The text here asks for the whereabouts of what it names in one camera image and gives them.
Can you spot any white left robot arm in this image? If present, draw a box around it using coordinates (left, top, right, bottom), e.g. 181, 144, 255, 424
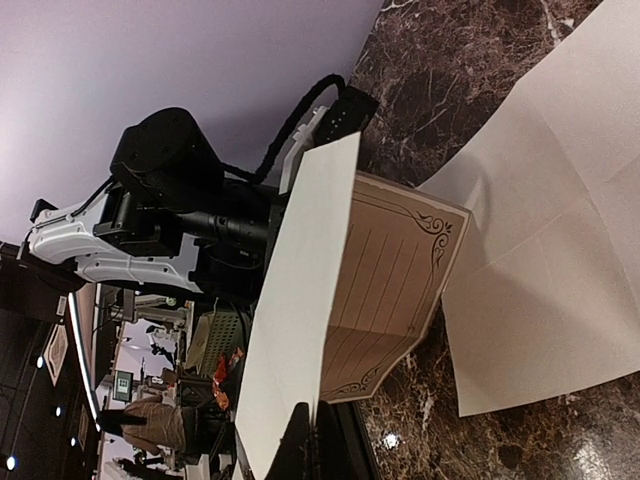
17, 107, 280, 303

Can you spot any white letter sheet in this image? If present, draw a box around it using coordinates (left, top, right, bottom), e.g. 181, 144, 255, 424
234, 134, 471, 479

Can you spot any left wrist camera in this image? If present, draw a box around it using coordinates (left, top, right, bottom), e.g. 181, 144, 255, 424
314, 86, 379, 146

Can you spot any person in beige top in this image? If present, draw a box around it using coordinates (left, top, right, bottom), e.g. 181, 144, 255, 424
97, 395, 187, 456

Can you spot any beige perforated crate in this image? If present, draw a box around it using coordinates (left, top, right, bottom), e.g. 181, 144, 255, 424
184, 307, 251, 377

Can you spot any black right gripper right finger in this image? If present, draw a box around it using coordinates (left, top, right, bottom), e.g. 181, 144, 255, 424
317, 402, 378, 480

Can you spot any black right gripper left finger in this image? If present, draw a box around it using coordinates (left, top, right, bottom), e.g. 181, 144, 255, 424
265, 402, 317, 480

